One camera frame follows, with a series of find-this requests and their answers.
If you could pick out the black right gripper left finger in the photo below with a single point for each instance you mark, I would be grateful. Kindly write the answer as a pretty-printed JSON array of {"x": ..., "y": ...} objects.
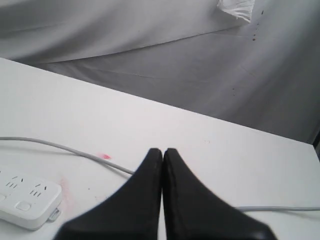
[{"x": 131, "y": 213}]

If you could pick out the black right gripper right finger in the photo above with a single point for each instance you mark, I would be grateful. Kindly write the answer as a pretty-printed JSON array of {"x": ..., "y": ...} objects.
[{"x": 193, "y": 212}]

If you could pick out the white power strip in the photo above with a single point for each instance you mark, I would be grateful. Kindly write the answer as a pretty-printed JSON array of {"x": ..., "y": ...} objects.
[{"x": 27, "y": 201}]

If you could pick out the grey backdrop cloth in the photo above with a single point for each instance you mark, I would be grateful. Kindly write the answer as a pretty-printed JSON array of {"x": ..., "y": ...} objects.
[{"x": 187, "y": 53}]

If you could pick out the white crumpled cloth piece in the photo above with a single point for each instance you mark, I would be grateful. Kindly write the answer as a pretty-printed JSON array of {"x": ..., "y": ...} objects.
[{"x": 240, "y": 9}]

